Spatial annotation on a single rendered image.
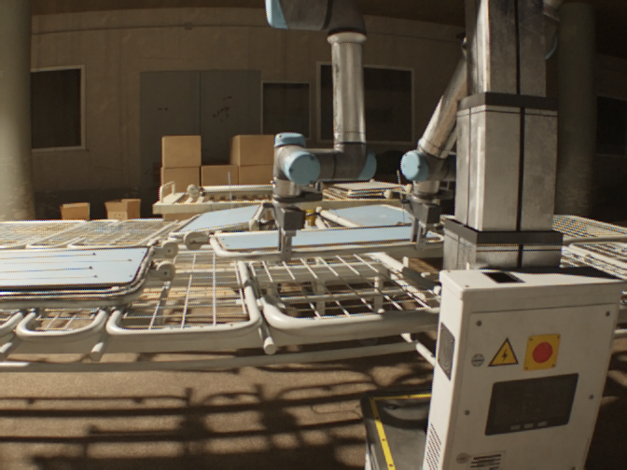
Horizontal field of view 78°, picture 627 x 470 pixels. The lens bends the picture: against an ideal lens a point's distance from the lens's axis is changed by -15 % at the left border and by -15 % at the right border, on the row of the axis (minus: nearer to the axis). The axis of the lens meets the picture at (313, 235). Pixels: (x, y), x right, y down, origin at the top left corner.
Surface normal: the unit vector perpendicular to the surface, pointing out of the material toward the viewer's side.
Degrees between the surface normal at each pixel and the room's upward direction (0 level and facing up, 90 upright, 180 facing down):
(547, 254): 90
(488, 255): 90
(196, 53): 90
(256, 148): 90
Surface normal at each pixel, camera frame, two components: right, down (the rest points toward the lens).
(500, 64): 0.03, 0.17
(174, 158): 0.35, 0.16
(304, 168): 0.26, 0.36
